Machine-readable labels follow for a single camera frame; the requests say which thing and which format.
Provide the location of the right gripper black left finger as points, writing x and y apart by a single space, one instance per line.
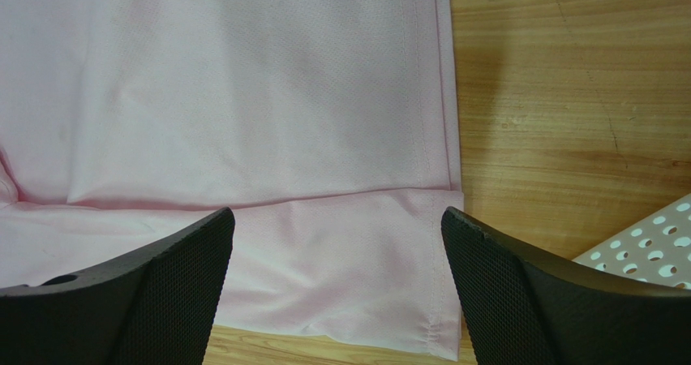
153 305

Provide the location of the pink t shirt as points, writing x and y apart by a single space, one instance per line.
329 127

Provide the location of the white perforated plastic basket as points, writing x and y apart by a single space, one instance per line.
655 249

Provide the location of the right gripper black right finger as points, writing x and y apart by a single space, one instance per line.
525 305

